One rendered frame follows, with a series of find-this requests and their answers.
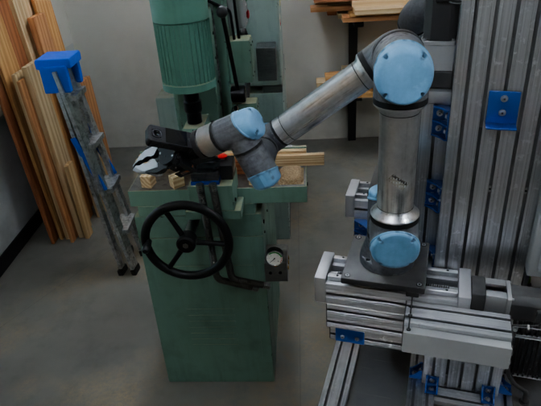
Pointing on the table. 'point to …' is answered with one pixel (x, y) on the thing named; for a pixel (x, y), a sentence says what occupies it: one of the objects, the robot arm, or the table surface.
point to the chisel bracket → (196, 124)
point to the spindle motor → (183, 45)
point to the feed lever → (238, 93)
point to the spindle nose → (192, 108)
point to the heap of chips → (291, 175)
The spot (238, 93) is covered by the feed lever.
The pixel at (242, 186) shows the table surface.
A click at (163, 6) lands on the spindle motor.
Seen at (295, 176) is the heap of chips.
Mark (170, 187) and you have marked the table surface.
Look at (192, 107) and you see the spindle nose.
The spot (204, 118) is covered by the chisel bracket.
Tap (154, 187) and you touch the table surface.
